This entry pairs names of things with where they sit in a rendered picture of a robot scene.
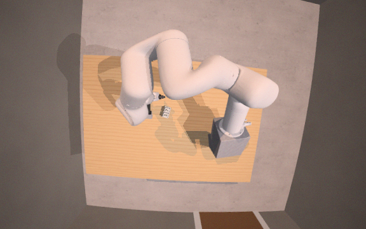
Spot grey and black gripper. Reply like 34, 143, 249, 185
153, 92, 165, 102

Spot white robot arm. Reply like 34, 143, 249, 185
115, 29, 279, 137

